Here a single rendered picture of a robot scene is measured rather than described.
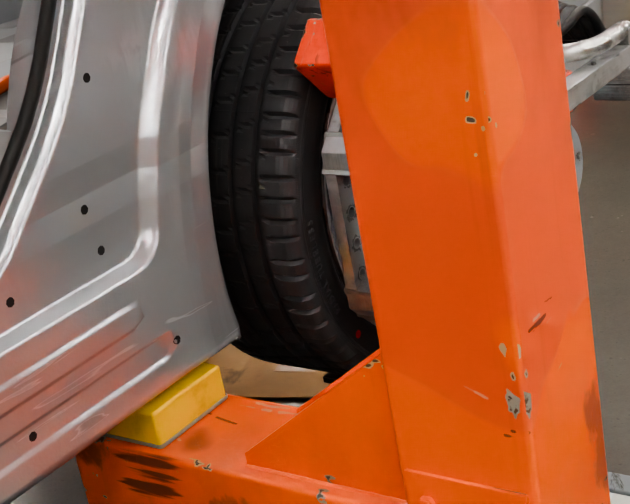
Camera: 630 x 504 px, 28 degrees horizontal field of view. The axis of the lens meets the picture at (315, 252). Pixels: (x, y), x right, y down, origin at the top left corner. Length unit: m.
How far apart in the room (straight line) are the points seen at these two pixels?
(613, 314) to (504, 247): 2.16
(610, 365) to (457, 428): 1.80
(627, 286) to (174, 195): 2.06
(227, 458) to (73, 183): 0.37
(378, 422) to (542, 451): 0.19
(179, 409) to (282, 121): 0.39
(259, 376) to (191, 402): 1.61
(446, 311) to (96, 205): 0.48
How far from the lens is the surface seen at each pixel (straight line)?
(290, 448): 1.44
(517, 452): 1.23
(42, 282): 1.43
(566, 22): 1.84
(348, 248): 1.66
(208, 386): 1.63
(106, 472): 1.66
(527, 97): 1.15
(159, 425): 1.57
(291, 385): 3.13
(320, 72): 1.58
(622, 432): 2.77
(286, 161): 1.61
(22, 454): 1.42
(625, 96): 1.86
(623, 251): 3.64
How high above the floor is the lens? 1.43
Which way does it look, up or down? 21 degrees down
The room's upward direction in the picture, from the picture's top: 11 degrees counter-clockwise
